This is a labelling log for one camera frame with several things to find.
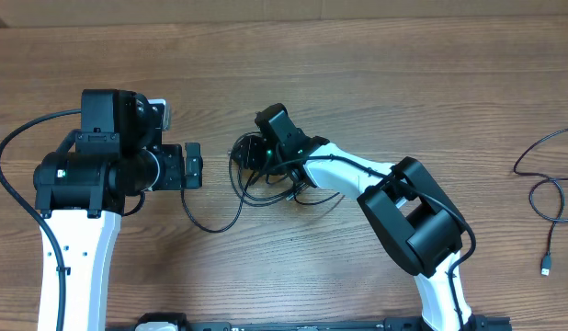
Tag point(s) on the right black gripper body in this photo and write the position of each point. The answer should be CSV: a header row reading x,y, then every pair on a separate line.
x,y
256,156

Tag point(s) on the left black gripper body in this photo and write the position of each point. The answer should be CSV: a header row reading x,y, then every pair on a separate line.
x,y
170,176

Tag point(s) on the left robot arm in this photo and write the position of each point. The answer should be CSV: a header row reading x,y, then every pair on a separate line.
x,y
81,190

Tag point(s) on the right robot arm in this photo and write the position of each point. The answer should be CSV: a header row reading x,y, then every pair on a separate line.
x,y
417,224

